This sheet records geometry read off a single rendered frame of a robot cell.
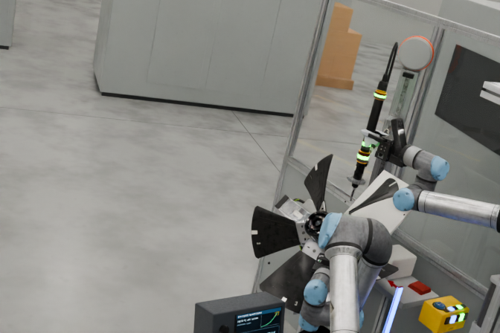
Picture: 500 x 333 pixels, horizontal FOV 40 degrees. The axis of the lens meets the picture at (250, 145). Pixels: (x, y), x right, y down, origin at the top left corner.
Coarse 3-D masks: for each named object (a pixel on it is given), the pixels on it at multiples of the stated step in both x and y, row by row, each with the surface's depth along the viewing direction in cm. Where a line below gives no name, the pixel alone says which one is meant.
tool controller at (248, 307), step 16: (208, 304) 203; (224, 304) 204; (240, 304) 205; (256, 304) 206; (272, 304) 207; (208, 320) 197; (224, 320) 198; (240, 320) 201; (256, 320) 204; (272, 320) 208
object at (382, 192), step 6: (390, 180) 283; (384, 186) 281; (390, 186) 276; (396, 186) 272; (378, 192) 278; (384, 192) 273; (390, 192) 270; (372, 198) 274; (378, 198) 270; (384, 198) 268; (360, 204) 276; (366, 204) 272; (354, 210) 274
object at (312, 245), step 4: (308, 240) 279; (308, 244) 278; (312, 244) 279; (316, 244) 279; (304, 248) 277; (308, 248) 278; (312, 248) 278; (316, 248) 279; (320, 248) 279; (304, 252) 277; (308, 252) 277; (312, 252) 278; (316, 252) 278; (320, 252) 279; (312, 256) 277; (316, 256) 278
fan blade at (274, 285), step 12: (300, 252) 276; (288, 264) 275; (300, 264) 275; (312, 264) 276; (276, 276) 273; (288, 276) 273; (300, 276) 273; (264, 288) 272; (276, 288) 271; (288, 288) 271; (300, 288) 271; (288, 300) 269; (300, 300) 269
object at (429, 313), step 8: (448, 296) 274; (424, 304) 266; (432, 304) 265; (448, 304) 268; (456, 304) 269; (424, 312) 267; (432, 312) 263; (440, 312) 261; (448, 312) 262; (456, 312) 264; (464, 312) 267; (424, 320) 267; (432, 320) 263; (440, 320) 260; (464, 320) 269; (432, 328) 263; (440, 328) 262; (448, 328) 265; (456, 328) 268
